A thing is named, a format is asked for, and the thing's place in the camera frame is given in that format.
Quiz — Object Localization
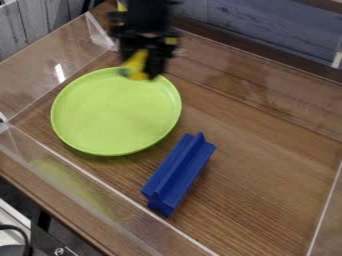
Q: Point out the black cable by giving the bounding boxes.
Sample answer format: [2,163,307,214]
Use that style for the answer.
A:
[0,224,32,256]

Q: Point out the green round plate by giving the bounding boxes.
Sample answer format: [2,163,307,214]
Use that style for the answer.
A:
[50,68,181,156]

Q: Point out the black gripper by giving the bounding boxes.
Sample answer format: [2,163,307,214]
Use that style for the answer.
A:
[106,11,178,80]

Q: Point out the clear acrylic enclosure walls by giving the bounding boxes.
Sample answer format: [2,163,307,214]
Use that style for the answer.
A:
[0,9,342,256]

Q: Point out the yellow toy banana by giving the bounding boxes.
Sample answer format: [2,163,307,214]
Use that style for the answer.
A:
[116,49,148,80]

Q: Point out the blue plastic block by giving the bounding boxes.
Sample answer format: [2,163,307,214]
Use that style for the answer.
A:
[140,132,215,217]

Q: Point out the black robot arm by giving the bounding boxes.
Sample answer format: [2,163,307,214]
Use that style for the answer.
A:
[106,0,178,80]

